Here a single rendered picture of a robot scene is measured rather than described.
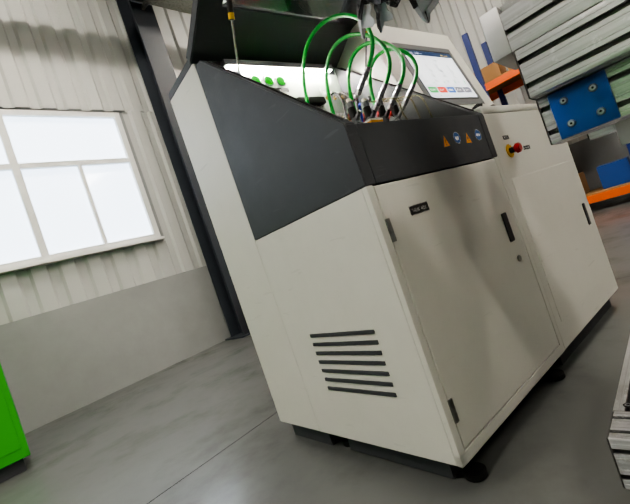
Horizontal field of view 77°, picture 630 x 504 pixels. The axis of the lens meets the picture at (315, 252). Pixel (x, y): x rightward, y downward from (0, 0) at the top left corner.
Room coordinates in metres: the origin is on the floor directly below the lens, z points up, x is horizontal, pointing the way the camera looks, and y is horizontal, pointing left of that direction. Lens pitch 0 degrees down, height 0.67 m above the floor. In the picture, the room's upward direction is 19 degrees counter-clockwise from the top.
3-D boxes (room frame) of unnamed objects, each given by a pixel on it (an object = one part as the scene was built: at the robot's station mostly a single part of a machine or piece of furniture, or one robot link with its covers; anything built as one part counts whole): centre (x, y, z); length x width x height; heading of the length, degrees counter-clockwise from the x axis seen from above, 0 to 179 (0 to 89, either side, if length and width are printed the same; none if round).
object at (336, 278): (1.40, -0.26, 0.39); 0.70 x 0.58 x 0.79; 128
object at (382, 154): (1.19, -0.43, 0.87); 0.62 x 0.04 x 0.16; 128
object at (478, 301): (1.17, -0.44, 0.44); 0.65 x 0.02 x 0.68; 128
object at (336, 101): (1.73, -0.31, 1.20); 0.13 x 0.03 x 0.31; 128
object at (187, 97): (1.95, -0.27, 0.75); 1.40 x 0.28 x 1.50; 128
